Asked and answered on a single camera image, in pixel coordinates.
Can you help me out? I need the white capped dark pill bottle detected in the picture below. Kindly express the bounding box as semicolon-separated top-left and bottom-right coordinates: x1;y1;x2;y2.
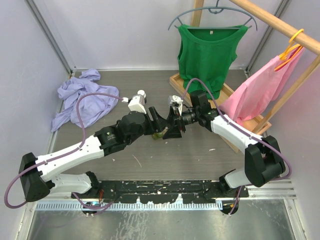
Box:
137;89;147;105

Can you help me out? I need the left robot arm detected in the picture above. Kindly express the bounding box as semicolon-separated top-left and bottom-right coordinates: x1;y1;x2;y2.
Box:
19;107;167;203

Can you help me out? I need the clear pill bottle orange cap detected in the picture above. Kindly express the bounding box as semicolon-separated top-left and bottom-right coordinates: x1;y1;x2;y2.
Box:
161;127;169;134

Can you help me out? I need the green tank top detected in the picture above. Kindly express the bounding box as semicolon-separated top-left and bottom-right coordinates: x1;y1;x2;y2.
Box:
177;24;249;99

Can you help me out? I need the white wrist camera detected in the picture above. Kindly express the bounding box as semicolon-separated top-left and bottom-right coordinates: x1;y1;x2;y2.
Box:
168;95;183;116
121;94;147;114

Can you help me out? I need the yellow clothes hanger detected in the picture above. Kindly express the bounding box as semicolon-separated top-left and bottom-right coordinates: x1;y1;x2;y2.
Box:
274;28;304;72

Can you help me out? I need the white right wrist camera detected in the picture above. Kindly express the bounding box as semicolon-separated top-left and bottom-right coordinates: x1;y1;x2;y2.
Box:
168;95;183;116

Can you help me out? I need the wooden clothes rack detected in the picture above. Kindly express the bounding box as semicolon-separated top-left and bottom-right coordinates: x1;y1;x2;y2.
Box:
169;0;320;153

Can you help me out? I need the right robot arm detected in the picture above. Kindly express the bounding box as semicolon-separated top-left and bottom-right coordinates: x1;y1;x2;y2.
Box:
163;90;286;197

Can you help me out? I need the pink shirt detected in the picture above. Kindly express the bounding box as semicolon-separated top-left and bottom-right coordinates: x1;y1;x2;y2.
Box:
219;48;304;125

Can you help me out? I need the lavender crumpled shirt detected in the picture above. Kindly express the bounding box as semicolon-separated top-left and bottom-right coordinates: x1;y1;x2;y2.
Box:
51;68;119;132

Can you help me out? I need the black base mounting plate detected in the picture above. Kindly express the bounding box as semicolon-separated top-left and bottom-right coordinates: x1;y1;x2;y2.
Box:
76;180;238;204

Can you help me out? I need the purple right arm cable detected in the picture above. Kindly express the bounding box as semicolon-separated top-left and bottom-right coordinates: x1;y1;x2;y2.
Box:
183;77;293;215

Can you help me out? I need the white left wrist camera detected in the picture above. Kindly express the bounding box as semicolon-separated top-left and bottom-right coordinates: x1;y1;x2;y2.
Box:
121;94;147;114

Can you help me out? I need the grey clothes hanger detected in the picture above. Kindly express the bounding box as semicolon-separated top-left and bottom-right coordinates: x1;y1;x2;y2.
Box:
167;0;258;31

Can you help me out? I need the green pill organizer box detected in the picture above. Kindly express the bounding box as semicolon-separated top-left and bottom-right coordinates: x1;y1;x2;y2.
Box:
152;132;163;140

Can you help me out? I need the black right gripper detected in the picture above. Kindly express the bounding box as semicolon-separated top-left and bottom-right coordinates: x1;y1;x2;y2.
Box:
162;105;200;140

